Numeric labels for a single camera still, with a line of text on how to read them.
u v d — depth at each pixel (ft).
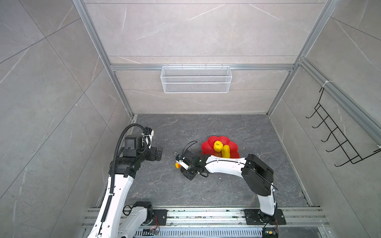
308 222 2.40
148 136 2.01
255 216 2.40
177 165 2.88
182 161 2.31
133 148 1.70
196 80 3.31
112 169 1.48
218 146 3.12
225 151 3.05
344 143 2.05
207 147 3.26
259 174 1.66
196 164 2.19
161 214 2.43
